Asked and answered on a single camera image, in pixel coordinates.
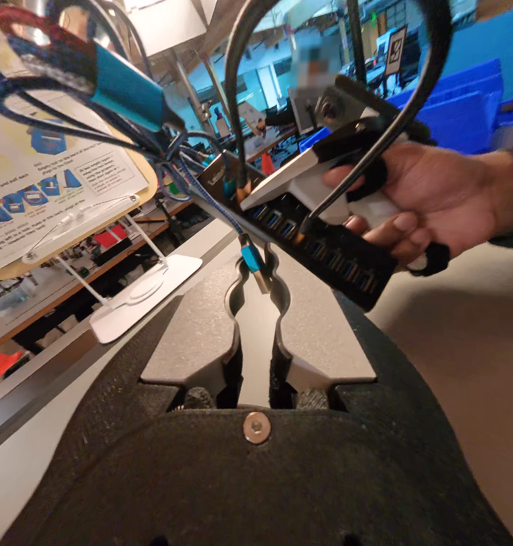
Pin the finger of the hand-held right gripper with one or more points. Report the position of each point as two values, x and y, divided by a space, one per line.
282 183

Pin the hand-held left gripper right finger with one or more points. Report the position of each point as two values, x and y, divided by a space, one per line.
329 337

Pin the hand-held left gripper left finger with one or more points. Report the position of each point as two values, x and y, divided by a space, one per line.
188 337

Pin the black usb hub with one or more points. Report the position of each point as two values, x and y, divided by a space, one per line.
359 264

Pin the person's right forearm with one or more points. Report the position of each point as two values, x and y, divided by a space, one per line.
512 239

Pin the person's right hand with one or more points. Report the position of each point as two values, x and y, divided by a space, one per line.
452 192

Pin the orange traffic cone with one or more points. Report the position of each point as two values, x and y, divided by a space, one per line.
0 367
268 164

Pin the blue plastic storage bin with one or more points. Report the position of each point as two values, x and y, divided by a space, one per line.
314 138
452 115

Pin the white document stand wooden board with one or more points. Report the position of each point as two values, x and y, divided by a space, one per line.
145 290

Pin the black white marker sign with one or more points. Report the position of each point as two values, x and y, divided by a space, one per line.
395 49

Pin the red box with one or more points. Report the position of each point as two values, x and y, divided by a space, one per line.
111 234

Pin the wooden edged work table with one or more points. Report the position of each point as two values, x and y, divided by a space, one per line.
47 307

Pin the white softbox light on stand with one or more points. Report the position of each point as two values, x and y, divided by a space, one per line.
171 21

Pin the laminated instruction sheet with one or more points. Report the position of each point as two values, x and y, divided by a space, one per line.
47 179

